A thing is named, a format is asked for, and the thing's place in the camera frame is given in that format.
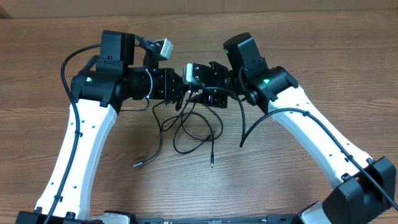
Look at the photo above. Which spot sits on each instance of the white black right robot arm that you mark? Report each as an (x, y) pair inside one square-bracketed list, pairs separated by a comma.
[(362, 187)]

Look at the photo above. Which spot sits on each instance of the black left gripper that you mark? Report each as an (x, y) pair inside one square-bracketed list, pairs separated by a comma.
[(166, 92)]

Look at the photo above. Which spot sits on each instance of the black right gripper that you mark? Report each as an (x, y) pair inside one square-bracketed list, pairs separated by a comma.
[(215, 101)]

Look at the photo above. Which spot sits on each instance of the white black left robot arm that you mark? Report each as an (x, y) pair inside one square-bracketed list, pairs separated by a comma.
[(127, 67)]

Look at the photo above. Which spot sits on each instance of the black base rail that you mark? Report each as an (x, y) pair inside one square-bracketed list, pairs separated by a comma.
[(214, 220)]

